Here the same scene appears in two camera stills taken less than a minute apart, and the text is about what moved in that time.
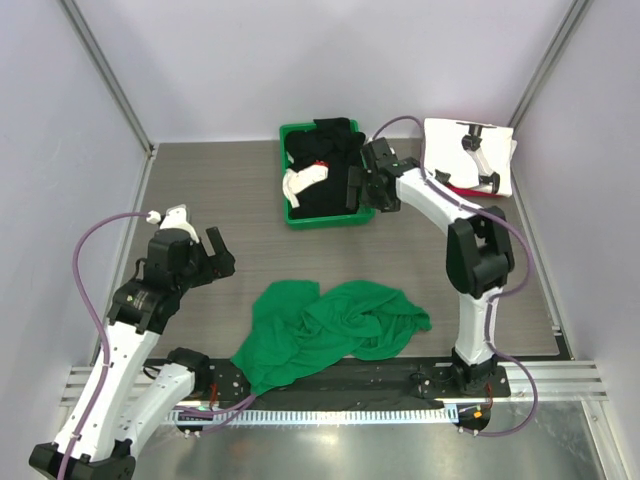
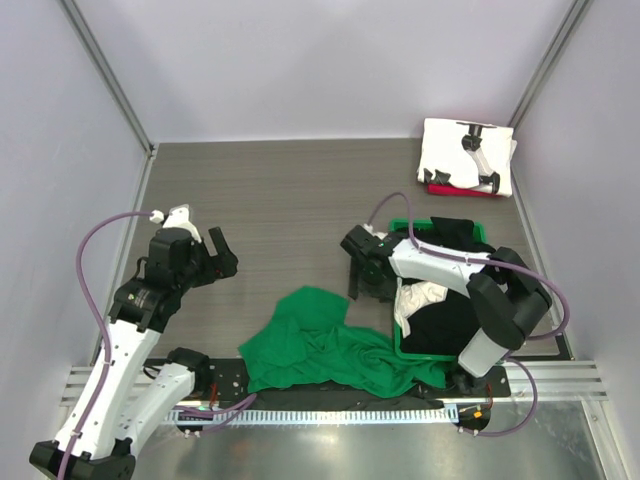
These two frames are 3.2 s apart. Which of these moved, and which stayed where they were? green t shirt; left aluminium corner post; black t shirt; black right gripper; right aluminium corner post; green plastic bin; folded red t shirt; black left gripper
Moved: black t shirt; black right gripper; green plastic bin; green t shirt
Stayed: folded red t shirt; left aluminium corner post; black left gripper; right aluminium corner post
